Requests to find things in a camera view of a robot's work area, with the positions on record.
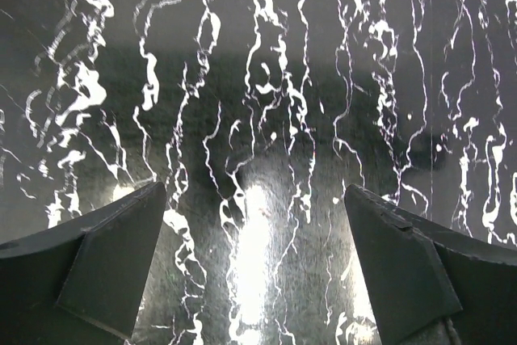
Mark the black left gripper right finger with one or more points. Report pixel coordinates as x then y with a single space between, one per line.
428 284

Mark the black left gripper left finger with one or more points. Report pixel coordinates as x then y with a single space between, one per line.
84 278

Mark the black marbled table mat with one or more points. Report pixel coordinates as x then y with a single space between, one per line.
257 115

